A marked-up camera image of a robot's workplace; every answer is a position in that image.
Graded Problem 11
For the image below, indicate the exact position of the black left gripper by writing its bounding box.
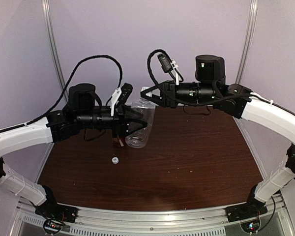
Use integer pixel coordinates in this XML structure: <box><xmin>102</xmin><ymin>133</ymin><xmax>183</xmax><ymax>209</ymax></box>
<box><xmin>76</xmin><ymin>104</ymin><xmax>148</xmax><ymax>138</ymax></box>

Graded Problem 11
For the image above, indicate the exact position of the white flip nozzle cap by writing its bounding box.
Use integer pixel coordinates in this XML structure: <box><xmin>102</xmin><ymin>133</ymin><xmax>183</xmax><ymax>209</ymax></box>
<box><xmin>140</xmin><ymin>87</ymin><xmax>152</xmax><ymax>97</ymax></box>

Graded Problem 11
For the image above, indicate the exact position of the front aluminium frame rail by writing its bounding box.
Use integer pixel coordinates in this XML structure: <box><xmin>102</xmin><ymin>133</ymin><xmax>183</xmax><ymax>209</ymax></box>
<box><xmin>12</xmin><ymin>194</ymin><xmax>295</xmax><ymax>236</ymax></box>

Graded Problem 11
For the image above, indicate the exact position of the left aluminium frame post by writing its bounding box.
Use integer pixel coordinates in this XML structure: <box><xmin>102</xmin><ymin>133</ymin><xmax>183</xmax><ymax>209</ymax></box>
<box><xmin>41</xmin><ymin>0</ymin><xmax>65</xmax><ymax>90</ymax></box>

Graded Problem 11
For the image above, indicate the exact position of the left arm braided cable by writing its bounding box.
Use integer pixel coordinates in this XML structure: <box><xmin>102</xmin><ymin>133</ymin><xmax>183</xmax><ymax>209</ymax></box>
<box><xmin>0</xmin><ymin>55</ymin><xmax>125</xmax><ymax>133</ymax></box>

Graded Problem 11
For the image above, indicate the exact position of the small clear plastic bottle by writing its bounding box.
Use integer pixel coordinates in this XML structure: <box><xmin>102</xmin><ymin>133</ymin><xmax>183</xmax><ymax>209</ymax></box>
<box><xmin>125</xmin><ymin>98</ymin><xmax>155</xmax><ymax>148</ymax></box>

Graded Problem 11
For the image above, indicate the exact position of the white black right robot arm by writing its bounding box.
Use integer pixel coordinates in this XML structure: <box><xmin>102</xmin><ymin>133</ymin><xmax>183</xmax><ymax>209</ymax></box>
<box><xmin>141</xmin><ymin>50</ymin><xmax>295</xmax><ymax>217</ymax></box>

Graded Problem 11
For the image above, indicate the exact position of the white bottle cap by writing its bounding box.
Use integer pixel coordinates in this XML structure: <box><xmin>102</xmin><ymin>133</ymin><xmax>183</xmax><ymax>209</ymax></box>
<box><xmin>112</xmin><ymin>157</ymin><xmax>119</xmax><ymax>164</ymax></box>

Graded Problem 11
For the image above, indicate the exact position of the large gold label drink bottle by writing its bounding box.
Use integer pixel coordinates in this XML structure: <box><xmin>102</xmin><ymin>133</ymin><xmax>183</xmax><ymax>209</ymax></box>
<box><xmin>112</xmin><ymin>134</ymin><xmax>125</xmax><ymax>148</ymax></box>

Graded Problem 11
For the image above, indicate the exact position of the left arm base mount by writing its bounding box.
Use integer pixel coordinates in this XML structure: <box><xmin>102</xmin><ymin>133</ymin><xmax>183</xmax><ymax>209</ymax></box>
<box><xmin>32</xmin><ymin>185</ymin><xmax>78</xmax><ymax>235</ymax></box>

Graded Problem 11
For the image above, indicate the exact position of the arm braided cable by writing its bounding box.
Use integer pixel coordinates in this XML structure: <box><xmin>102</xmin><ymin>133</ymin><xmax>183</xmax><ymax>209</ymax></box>
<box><xmin>147</xmin><ymin>49</ymin><xmax>295</xmax><ymax>121</ymax></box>
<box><xmin>0</xmin><ymin>55</ymin><xmax>125</xmax><ymax>133</ymax></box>

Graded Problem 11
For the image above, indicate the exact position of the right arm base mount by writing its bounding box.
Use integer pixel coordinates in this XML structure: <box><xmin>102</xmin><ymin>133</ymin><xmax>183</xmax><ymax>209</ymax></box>
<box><xmin>225</xmin><ymin>185</ymin><xmax>276</xmax><ymax>235</ymax></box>

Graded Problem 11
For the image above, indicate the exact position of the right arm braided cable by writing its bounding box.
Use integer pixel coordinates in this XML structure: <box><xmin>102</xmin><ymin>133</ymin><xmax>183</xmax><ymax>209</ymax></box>
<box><xmin>147</xmin><ymin>49</ymin><xmax>295</xmax><ymax>121</ymax></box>

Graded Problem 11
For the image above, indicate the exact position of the right aluminium frame post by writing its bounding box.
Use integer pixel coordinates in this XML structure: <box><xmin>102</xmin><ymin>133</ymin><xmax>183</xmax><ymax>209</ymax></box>
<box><xmin>236</xmin><ymin>0</ymin><xmax>258</xmax><ymax>84</ymax></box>

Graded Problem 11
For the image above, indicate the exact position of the aluminium frame post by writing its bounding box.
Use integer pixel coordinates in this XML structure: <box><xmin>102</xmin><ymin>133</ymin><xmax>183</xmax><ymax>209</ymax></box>
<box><xmin>41</xmin><ymin>0</ymin><xmax>65</xmax><ymax>90</ymax></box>
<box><xmin>236</xmin><ymin>0</ymin><xmax>258</xmax><ymax>84</ymax></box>

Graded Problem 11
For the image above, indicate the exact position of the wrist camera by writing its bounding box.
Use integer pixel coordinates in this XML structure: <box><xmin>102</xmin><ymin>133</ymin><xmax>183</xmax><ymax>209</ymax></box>
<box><xmin>118</xmin><ymin>83</ymin><xmax>133</xmax><ymax>104</ymax></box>
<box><xmin>157</xmin><ymin>54</ymin><xmax>179</xmax><ymax>86</ymax></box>

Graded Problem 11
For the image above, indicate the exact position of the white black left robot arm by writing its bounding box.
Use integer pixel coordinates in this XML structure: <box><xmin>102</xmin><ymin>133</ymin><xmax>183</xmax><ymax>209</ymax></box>
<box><xmin>0</xmin><ymin>83</ymin><xmax>148</xmax><ymax>218</ymax></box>

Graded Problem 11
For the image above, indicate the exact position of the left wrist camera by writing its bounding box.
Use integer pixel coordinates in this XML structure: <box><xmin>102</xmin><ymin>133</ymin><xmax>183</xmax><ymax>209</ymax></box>
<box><xmin>118</xmin><ymin>83</ymin><xmax>133</xmax><ymax>104</ymax></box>

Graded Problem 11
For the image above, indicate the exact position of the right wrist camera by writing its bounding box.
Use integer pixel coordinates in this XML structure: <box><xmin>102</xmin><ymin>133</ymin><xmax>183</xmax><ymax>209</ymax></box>
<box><xmin>157</xmin><ymin>54</ymin><xmax>179</xmax><ymax>86</ymax></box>

